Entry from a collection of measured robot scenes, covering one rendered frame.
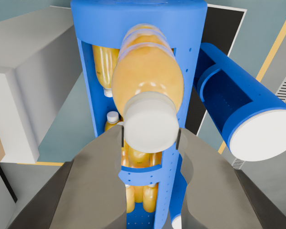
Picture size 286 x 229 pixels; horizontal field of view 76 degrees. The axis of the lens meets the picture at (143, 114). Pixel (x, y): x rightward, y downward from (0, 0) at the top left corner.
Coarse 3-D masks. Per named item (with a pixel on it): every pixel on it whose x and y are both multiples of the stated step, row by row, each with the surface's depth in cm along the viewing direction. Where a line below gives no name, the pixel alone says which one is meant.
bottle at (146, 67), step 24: (144, 24) 26; (120, 48) 23; (144, 48) 16; (168, 48) 19; (120, 72) 15; (144, 72) 14; (168, 72) 15; (120, 96) 15; (144, 96) 13; (168, 96) 14
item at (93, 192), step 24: (96, 144) 10; (120, 144) 12; (72, 168) 9; (96, 168) 9; (120, 168) 11; (72, 192) 7; (96, 192) 8; (120, 192) 8; (72, 216) 7; (96, 216) 7; (120, 216) 7
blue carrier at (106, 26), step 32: (96, 0) 34; (128, 0) 35; (160, 0) 36; (192, 0) 37; (96, 32) 32; (192, 32) 34; (192, 64) 39; (96, 96) 56; (96, 128) 57; (160, 192) 61; (128, 224) 83; (160, 224) 78
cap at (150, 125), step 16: (128, 112) 12; (144, 112) 11; (160, 112) 11; (128, 128) 12; (144, 128) 12; (160, 128) 12; (176, 128) 12; (128, 144) 13; (144, 144) 13; (160, 144) 13
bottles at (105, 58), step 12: (96, 48) 46; (108, 48) 46; (96, 60) 48; (108, 60) 48; (96, 72) 51; (108, 72) 49; (108, 84) 52; (108, 96) 56; (108, 120) 62; (120, 120) 69
